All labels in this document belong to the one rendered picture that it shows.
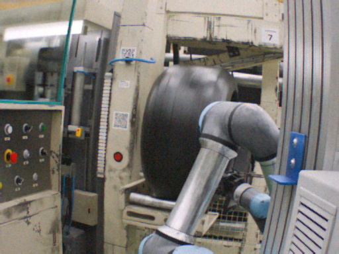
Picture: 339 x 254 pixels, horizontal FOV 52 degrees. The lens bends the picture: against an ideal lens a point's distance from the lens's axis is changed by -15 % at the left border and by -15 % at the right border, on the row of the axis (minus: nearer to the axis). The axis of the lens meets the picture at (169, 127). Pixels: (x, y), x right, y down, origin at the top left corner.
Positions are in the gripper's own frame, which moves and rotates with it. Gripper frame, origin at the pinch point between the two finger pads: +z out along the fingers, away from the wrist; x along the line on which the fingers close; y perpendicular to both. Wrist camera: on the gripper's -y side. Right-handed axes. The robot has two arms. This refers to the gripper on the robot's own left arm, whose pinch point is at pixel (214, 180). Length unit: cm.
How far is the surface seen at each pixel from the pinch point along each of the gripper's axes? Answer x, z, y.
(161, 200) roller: 15.8, 19.1, -10.9
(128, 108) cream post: 15, 43, 24
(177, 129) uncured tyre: 7.9, 7.5, 20.8
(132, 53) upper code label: 8, 47, 47
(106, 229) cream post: 40, 40, -28
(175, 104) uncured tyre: 5.6, 11.9, 28.6
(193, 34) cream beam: -28, 55, 50
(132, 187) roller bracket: 23.7, 32.3, -7.1
